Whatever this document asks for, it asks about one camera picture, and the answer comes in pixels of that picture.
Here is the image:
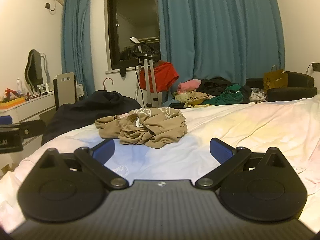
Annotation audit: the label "khaki t-shirt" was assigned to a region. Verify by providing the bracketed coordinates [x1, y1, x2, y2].
[95, 107, 188, 148]

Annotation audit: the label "orange box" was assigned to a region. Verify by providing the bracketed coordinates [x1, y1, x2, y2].
[0, 97, 26, 107]

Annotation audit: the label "wide blue curtain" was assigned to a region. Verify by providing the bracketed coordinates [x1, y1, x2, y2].
[155, 0, 285, 105]

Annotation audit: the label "beige clothes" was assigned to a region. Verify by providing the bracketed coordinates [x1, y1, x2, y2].
[174, 91, 215, 108]

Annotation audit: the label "white clothes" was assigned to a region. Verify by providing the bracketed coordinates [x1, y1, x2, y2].
[250, 87, 268, 102]

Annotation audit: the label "narrow blue curtain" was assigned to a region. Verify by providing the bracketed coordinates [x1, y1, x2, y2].
[61, 0, 94, 100]

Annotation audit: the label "red shorts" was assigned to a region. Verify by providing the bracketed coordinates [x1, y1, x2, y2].
[139, 60, 180, 92]

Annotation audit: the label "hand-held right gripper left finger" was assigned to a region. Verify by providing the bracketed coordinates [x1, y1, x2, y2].
[39, 138, 130, 190]

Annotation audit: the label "wavy framed mirror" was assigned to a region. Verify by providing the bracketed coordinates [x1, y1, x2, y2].
[24, 49, 50, 93]

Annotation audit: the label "dark window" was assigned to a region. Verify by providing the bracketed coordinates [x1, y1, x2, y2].
[107, 0, 160, 70]

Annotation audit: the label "brown paper bag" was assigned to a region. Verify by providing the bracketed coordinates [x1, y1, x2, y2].
[264, 65, 288, 90]

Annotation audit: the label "dark navy blanket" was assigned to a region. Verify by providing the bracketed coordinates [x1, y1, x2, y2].
[41, 90, 142, 145]

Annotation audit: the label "garment steamer stand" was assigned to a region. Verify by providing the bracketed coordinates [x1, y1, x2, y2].
[120, 37, 163, 108]

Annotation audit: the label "green clothes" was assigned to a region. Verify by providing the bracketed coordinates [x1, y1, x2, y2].
[200, 84, 250, 106]

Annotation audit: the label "pink cloth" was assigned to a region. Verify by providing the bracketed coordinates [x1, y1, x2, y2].
[177, 79, 202, 92]

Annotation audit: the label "black armchair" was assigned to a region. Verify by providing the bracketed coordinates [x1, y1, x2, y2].
[246, 71, 317, 102]

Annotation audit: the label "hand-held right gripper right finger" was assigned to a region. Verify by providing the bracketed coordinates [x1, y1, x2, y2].
[195, 137, 288, 190]

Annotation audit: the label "white dresser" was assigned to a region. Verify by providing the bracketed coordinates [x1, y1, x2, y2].
[0, 90, 57, 155]

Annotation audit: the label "black and beige chair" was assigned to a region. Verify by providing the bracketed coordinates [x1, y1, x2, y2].
[53, 72, 77, 110]

